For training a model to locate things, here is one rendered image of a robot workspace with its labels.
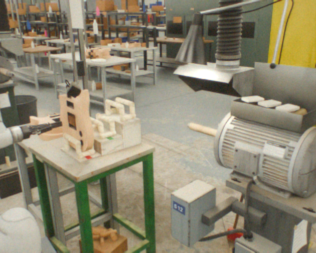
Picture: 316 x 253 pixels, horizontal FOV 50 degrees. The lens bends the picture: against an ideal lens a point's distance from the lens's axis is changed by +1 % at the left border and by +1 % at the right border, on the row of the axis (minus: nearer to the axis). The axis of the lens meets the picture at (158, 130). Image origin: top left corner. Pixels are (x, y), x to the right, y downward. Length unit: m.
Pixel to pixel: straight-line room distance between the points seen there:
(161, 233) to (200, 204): 1.66
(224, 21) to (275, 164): 0.60
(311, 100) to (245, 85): 0.28
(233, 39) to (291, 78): 0.28
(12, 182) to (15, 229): 2.20
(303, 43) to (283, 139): 1.06
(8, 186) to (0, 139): 1.87
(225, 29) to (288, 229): 0.81
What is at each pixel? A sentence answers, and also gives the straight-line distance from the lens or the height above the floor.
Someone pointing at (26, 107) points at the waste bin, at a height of 0.66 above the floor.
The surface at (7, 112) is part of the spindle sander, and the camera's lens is 3.66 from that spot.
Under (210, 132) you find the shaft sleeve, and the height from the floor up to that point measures 1.26.
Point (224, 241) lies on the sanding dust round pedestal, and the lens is 2.89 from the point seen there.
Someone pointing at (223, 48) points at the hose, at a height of 1.62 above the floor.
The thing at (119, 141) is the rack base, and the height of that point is 0.99.
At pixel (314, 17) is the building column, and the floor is 1.70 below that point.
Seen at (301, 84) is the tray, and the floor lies 1.51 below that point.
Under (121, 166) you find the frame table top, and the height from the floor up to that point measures 0.88.
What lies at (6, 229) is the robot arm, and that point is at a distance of 1.56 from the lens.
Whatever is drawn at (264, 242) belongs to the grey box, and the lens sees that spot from 1.41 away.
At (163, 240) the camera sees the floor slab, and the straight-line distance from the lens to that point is 2.86.
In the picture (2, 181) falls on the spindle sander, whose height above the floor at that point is 0.18.
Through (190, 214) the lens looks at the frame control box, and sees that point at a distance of 1.27.
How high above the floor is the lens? 1.78
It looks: 20 degrees down
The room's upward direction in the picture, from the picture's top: 1 degrees counter-clockwise
